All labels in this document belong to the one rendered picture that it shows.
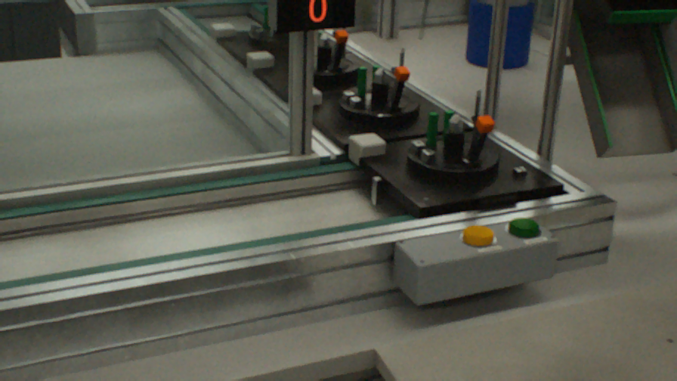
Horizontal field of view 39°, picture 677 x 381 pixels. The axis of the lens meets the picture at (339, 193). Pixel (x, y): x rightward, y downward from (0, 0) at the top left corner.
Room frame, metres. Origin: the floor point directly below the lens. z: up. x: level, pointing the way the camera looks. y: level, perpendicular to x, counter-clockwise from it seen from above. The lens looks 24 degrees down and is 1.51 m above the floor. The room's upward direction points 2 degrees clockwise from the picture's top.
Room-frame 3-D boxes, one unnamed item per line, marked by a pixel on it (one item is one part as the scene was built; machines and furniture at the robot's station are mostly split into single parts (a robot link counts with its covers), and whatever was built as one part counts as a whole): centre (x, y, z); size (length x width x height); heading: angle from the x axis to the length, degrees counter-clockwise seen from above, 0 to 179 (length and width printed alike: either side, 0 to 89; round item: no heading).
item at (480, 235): (1.11, -0.18, 0.96); 0.04 x 0.04 x 0.02
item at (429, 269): (1.11, -0.18, 0.93); 0.21 x 0.07 x 0.06; 115
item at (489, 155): (1.34, -0.17, 0.98); 0.14 x 0.14 x 0.02
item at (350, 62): (1.80, 0.04, 1.01); 0.24 x 0.24 x 0.13; 25
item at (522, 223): (1.14, -0.25, 0.96); 0.04 x 0.04 x 0.02
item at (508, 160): (1.34, -0.17, 0.96); 0.24 x 0.24 x 0.02; 25
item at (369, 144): (1.39, -0.04, 0.97); 0.05 x 0.05 x 0.04; 25
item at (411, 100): (1.58, -0.06, 1.01); 0.24 x 0.24 x 0.13; 25
